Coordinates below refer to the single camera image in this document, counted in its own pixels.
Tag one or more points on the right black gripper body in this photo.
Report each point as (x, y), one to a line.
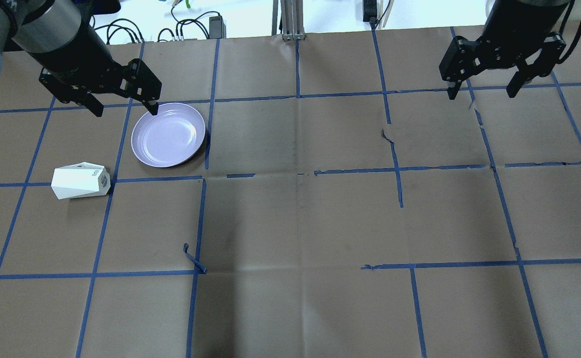
(515, 31)

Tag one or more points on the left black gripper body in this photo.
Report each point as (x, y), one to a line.
(73, 53)

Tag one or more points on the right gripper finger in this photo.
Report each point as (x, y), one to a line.
(452, 90)
(524, 75)

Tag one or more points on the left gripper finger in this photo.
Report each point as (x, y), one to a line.
(152, 107)
(93, 104)

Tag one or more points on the white faceted cup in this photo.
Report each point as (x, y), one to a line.
(80, 180)

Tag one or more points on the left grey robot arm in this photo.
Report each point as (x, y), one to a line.
(76, 64)

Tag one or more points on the lilac plate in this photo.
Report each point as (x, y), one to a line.
(169, 138)

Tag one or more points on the black power adapter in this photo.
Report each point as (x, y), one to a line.
(216, 28)

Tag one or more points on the aluminium frame post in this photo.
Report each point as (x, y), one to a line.
(288, 20)

